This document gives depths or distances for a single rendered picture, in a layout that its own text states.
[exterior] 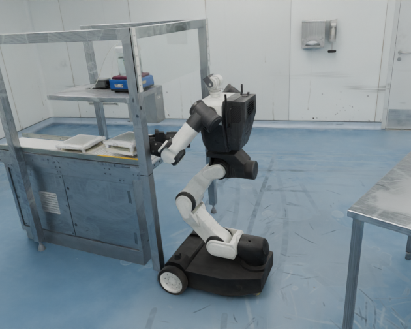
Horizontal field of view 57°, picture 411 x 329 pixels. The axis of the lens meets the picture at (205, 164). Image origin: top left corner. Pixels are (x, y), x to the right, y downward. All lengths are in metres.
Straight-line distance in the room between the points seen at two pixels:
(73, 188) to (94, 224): 0.30
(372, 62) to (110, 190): 4.05
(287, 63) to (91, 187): 3.65
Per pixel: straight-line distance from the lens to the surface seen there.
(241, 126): 2.07
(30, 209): 3.20
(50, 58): 7.06
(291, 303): 2.56
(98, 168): 2.63
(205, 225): 2.50
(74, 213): 3.06
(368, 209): 1.82
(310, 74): 5.66
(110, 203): 2.77
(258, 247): 2.43
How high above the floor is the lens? 1.71
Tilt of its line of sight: 22 degrees down
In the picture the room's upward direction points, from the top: 4 degrees counter-clockwise
